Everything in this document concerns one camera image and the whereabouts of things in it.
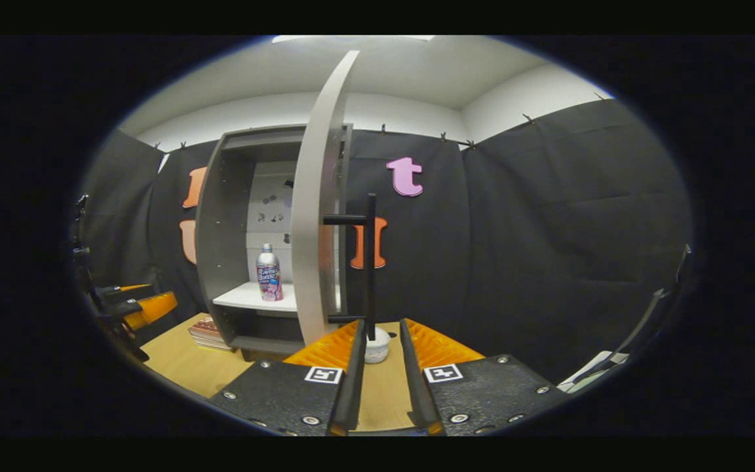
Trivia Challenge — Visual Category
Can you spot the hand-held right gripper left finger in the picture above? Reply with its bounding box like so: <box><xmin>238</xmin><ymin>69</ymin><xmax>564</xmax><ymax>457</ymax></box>
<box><xmin>210</xmin><ymin>319</ymin><xmax>368</xmax><ymax>437</ymax></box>

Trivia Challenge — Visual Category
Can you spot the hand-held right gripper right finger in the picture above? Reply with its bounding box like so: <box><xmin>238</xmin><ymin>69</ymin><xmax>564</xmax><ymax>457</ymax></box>
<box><xmin>399</xmin><ymin>318</ymin><xmax>571</xmax><ymax>437</ymax></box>

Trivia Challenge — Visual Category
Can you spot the grey cabinet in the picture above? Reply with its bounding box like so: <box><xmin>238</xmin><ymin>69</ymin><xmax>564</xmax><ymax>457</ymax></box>
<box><xmin>195</xmin><ymin>123</ymin><xmax>354</xmax><ymax>361</ymax></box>

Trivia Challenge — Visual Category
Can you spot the silver bottle with pink label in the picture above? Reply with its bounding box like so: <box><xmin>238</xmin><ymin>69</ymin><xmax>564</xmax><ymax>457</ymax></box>
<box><xmin>256</xmin><ymin>243</ymin><xmax>284</xmax><ymax>302</ymax></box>

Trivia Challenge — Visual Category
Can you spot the white cabinet door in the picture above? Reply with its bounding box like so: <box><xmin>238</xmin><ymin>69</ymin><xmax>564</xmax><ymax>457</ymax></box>
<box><xmin>289</xmin><ymin>50</ymin><xmax>379</xmax><ymax>346</ymax></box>

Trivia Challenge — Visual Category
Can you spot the white round cup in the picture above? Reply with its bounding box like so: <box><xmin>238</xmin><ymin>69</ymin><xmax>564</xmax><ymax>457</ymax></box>
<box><xmin>363</xmin><ymin>326</ymin><xmax>392</xmax><ymax>364</ymax></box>

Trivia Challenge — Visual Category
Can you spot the stack of books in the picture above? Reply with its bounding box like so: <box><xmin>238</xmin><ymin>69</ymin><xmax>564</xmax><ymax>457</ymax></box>
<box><xmin>187</xmin><ymin>317</ymin><xmax>234</xmax><ymax>352</ymax></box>

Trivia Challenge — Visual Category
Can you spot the dark framed white panel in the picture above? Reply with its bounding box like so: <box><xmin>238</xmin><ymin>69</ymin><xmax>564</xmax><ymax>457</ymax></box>
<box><xmin>558</xmin><ymin>244</ymin><xmax>693</xmax><ymax>394</ymax></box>

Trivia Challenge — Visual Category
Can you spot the black backdrop cloth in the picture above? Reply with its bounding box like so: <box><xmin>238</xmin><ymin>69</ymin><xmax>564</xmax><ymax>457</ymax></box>
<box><xmin>79</xmin><ymin>98</ymin><xmax>693</xmax><ymax>387</ymax></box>

